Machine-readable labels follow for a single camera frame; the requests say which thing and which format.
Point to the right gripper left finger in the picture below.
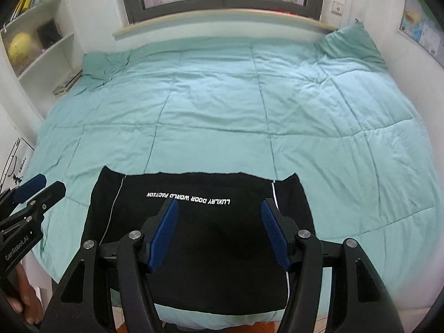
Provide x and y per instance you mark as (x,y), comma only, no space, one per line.
(82,301)

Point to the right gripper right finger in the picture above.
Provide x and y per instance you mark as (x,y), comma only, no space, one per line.
(359,300)

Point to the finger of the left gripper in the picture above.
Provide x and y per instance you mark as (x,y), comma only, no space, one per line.
(31,187)
(17,205)

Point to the black hooded jacket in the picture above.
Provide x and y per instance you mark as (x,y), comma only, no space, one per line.
(220,260)

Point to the person's left hand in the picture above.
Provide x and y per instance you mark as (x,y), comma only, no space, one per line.
(29,304)

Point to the white poster with drawing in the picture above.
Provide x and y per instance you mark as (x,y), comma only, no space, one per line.
(13,170)

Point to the stack of books on shelf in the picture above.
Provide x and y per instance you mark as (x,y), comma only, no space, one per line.
(68,83)

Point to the yellow plush toy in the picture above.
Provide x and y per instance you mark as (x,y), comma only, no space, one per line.
(20,48)

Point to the white bookshelf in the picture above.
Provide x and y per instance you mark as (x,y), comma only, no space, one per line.
(47,68)

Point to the black box on shelf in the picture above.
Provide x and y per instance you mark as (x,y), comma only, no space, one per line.
(48,34)

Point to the teal quilted duvet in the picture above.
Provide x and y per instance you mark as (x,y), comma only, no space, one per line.
(270,108)

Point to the teal pillow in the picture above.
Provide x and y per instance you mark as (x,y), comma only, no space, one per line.
(351,42)

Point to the wooden window sill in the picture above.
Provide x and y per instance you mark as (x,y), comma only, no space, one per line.
(221,15)

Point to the colourful wall map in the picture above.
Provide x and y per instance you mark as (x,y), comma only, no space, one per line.
(419,23)

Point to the white wall socket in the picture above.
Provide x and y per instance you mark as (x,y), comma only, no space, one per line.
(337,8)

